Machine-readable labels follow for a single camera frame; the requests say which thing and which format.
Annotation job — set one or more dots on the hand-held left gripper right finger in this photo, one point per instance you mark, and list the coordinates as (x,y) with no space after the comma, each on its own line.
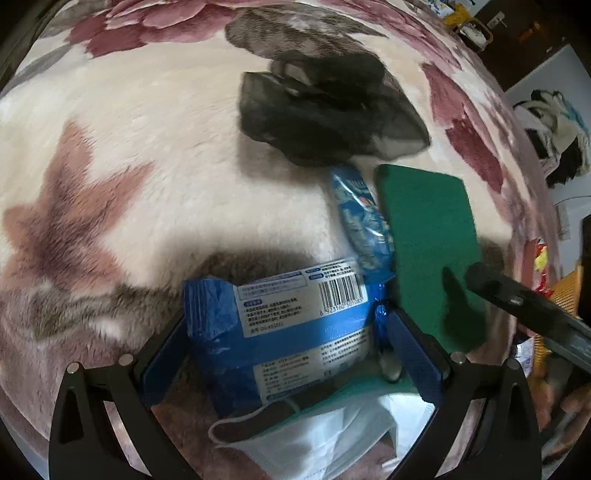
(411,355)

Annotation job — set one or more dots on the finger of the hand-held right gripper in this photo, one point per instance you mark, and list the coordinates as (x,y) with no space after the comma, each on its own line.
(517,300)

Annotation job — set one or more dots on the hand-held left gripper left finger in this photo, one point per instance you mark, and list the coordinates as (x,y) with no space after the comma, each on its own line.
(159,364)

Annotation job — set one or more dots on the yellow plastic basket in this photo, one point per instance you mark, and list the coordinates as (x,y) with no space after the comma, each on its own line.
(565,290)

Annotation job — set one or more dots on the green scouring pad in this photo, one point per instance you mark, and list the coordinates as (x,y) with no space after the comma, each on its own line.
(425,230)

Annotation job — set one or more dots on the light blue face mask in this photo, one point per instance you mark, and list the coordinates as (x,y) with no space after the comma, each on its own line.
(323,438)

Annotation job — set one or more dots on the blue wet wipes packet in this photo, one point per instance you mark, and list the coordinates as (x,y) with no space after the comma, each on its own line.
(286,332)

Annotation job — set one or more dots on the black organza scrunchie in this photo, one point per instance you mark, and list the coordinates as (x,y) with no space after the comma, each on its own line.
(323,110)

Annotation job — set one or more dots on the person's right hand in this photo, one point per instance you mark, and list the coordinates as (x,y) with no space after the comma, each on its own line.
(577,399)

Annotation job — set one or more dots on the pink candy tray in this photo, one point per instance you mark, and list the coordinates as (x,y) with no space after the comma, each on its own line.
(541,267)

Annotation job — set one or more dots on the blue patterned packet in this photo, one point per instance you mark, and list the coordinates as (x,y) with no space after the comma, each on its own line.
(360,221)

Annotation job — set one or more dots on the pile of clothes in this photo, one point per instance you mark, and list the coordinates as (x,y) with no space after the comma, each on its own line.
(563,138)

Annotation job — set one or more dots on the floral plush blanket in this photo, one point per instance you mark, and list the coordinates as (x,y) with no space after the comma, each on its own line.
(161,184)

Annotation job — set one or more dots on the dark wooden door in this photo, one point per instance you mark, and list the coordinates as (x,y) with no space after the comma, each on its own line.
(531,41)

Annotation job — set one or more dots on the white wall socket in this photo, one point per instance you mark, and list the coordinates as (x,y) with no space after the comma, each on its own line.
(563,224)

